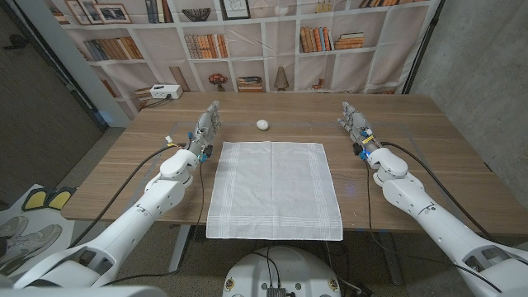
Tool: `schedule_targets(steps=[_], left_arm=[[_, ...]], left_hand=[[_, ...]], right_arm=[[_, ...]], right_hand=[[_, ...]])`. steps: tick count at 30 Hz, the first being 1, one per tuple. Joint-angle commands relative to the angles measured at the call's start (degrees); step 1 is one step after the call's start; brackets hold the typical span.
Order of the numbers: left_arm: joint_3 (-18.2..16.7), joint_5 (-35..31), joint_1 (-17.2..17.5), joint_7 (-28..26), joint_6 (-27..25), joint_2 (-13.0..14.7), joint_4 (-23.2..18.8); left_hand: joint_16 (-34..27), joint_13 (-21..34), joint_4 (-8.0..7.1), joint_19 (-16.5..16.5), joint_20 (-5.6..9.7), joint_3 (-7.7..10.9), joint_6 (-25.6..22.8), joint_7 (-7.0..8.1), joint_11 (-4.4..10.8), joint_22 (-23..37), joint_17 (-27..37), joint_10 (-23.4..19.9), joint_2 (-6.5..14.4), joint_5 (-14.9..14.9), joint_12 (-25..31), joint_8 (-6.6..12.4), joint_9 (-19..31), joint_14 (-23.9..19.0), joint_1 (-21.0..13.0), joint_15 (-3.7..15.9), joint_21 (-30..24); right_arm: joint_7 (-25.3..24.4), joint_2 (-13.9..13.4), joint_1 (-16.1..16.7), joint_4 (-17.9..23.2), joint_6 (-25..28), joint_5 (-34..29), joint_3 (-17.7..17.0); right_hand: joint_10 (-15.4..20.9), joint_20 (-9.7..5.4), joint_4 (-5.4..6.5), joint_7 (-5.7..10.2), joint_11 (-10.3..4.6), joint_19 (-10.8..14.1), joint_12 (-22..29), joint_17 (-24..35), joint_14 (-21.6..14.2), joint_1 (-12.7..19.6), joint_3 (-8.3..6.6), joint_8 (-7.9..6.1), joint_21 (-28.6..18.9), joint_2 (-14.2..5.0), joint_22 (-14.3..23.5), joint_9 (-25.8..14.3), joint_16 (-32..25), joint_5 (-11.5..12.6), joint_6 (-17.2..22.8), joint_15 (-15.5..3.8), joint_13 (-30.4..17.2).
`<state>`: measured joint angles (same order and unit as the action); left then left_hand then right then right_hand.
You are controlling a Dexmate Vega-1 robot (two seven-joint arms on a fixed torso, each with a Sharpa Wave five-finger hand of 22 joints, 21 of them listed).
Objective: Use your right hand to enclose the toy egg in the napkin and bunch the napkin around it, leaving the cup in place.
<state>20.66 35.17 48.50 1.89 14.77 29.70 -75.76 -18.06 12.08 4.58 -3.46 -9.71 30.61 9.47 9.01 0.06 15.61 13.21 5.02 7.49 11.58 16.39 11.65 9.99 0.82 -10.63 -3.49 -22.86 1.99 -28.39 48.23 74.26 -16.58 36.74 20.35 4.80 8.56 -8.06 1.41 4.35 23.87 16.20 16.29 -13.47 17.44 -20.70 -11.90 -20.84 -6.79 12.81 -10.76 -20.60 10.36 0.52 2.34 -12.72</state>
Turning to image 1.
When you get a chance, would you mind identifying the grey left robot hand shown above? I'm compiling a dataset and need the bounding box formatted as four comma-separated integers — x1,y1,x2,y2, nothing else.
187,100,222,158

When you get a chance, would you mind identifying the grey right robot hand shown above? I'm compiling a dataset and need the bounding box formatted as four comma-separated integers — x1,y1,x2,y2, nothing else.
337,101,383,158

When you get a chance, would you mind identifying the white cloth napkin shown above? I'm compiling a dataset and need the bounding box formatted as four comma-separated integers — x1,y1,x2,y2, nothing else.
205,140,344,242

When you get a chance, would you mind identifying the white power strip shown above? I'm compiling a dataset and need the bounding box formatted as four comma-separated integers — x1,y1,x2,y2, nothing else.
148,84,184,101

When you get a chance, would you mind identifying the black backdrop stand pole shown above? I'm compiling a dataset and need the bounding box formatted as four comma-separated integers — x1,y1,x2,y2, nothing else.
402,0,446,95

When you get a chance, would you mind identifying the printed bookshelf backdrop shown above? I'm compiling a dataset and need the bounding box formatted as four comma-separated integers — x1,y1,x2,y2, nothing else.
43,0,442,120

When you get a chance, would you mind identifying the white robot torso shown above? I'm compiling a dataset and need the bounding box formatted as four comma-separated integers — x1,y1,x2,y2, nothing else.
222,246,342,297

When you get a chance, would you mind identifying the sneaker print floor poster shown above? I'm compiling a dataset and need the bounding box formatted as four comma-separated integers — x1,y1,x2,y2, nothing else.
0,183,78,278

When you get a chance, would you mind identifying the black power strip cord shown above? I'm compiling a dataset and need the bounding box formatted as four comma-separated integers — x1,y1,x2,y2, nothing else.
144,95,172,110

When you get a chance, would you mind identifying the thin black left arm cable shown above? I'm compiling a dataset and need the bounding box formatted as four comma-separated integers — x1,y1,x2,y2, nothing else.
101,161,206,286

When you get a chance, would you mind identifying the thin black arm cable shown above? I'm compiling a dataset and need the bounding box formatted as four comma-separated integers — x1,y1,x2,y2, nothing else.
364,159,503,295
101,161,206,286

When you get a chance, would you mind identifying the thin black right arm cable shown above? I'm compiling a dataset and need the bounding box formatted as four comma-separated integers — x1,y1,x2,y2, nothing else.
364,159,503,295

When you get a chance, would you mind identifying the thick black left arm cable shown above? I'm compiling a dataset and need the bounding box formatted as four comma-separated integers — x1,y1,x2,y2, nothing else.
68,143,186,248

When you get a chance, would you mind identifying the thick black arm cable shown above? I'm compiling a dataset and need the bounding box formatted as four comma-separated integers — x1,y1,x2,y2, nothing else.
381,141,493,241
68,143,186,248

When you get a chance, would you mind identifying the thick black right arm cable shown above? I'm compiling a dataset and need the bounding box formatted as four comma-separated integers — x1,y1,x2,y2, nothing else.
381,141,493,241

